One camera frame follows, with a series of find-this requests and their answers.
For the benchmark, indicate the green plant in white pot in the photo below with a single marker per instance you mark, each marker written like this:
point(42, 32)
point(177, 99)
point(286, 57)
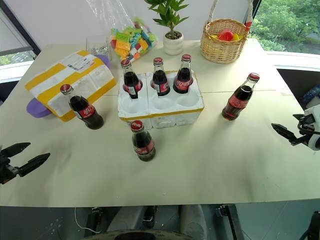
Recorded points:
point(173, 43)

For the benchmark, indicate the white foam lid yellow tape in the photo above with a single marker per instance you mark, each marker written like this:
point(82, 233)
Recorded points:
point(62, 82)

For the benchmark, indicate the white foam bottle tray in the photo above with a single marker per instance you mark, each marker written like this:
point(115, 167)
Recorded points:
point(162, 110)

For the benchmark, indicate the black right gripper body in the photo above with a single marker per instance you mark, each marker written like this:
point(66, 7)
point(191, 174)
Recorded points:
point(311, 128)

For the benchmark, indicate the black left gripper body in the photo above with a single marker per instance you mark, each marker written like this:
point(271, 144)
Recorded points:
point(6, 172)

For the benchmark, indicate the bag of colourful building blocks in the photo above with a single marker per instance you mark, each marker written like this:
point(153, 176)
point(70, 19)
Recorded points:
point(132, 41)

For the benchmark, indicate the red toy fruit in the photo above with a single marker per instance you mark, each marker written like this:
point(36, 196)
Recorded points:
point(225, 35)

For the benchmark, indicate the black table leg bracket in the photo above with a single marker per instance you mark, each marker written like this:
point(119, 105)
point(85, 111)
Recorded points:
point(230, 220)

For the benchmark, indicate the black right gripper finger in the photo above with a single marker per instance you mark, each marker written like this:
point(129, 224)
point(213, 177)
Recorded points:
point(305, 118)
point(287, 133)

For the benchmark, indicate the black table clamp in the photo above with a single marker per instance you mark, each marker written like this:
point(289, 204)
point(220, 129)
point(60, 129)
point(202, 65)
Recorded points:
point(95, 217)
point(150, 216)

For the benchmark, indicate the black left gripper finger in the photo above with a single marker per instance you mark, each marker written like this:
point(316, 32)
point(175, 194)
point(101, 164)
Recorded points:
point(17, 148)
point(32, 165)

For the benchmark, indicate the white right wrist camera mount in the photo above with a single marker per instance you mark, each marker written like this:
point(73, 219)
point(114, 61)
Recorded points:
point(316, 110)

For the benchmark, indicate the purple oval mat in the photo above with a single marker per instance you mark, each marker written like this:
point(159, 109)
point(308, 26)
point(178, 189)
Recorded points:
point(37, 108)

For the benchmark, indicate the blue patterned object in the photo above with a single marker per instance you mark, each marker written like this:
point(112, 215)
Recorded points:
point(312, 96)

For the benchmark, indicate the glass cola bottle red cap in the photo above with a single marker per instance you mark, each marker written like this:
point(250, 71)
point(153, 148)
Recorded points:
point(160, 82)
point(236, 101)
point(86, 112)
point(131, 82)
point(143, 146)
point(183, 82)

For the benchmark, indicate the yellow toy fruit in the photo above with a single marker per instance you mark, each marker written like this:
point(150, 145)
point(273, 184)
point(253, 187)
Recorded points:
point(237, 37)

